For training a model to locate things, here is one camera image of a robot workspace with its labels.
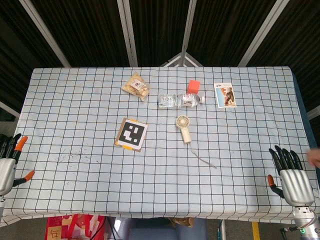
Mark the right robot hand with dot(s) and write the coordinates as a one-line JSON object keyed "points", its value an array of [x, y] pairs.
{"points": [[296, 183]]}

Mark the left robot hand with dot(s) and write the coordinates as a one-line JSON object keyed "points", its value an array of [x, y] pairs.
{"points": [[6, 172]]}

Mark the person bare hand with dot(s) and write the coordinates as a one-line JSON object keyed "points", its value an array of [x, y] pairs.
{"points": [[314, 156]]}

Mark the beige handheld fan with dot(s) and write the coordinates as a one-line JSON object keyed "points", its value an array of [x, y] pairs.
{"points": [[184, 127]]}

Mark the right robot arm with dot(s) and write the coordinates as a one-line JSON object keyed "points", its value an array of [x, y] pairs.
{"points": [[306, 221]]}

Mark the yellow strip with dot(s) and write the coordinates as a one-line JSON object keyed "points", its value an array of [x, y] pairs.
{"points": [[255, 231]]}

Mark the red patterned bag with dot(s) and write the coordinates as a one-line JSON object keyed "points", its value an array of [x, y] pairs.
{"points": [[72, 227]]}

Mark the printed picture card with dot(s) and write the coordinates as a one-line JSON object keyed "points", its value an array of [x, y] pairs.
{"points": [[225, 96]]}

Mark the brown object under table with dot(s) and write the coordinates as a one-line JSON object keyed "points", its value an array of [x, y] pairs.
{"points": [[182, 221]]}

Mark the black white marker board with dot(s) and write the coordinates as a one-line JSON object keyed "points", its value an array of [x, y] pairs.
{"points": [[131, 135]]}

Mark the blue checked tablecloth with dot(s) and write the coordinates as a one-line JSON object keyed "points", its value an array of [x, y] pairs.
{"points": [[160, 180]]}

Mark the orange cube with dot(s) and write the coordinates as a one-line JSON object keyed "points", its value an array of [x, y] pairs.
{"points": [[194, 86]]}

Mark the blue chair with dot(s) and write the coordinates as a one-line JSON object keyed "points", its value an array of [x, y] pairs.
{"points": [[160, 230]]}

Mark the clear plastic water bottle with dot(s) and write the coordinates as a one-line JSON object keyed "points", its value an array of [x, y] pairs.
{"points": [[177, 100]]}

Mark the clear snack bag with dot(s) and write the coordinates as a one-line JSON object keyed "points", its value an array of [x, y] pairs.
{"points": [[135, 86]]}

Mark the black pleated curtain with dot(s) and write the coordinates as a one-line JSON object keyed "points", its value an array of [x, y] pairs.
{"points": [[87, 30]]}

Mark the white metal frame post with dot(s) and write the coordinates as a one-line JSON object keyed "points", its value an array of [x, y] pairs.
{"points": [[265, 32], [189, 30], [127, 32], [45, 33]]}

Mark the white triangular frame bracket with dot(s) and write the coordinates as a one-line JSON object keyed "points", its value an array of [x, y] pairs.
{"points": [[182, 61]]}

